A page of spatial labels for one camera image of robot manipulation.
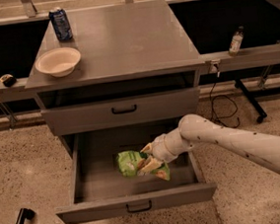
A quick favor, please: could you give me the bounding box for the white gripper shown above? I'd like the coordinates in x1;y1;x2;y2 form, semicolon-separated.
141;131;185;173

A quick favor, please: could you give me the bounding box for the green rice chip bag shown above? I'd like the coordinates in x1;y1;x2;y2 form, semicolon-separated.
116;150;171;181

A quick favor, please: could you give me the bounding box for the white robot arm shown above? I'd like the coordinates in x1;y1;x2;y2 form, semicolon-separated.
142;113;280;174

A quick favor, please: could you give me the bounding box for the grey upper drawer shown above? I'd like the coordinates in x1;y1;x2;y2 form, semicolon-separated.
41;88;200;136

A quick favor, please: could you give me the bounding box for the open grey lower drawer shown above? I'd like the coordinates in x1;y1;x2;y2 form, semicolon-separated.
56;119;217;224

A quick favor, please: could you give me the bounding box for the grey drawer cabinet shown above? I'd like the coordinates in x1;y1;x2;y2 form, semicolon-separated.
17;0;214;162

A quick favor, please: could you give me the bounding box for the black table leg with caster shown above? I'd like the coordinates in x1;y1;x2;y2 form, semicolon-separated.
235;79;267;123

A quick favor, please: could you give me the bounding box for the white bowl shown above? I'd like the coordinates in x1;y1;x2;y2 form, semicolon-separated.
35;47;81;77

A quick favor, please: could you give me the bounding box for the small clear bottle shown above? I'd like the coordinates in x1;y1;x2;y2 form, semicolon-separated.
228;26;245;55

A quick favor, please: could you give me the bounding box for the yellow black tape measure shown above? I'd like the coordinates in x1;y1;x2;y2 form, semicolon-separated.
0;74;16;87

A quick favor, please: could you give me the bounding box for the blue soda can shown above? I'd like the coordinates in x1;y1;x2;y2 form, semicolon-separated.
48;7;73;41

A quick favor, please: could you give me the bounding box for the black power cable with adapter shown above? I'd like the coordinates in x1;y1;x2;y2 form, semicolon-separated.
203;58;242;132

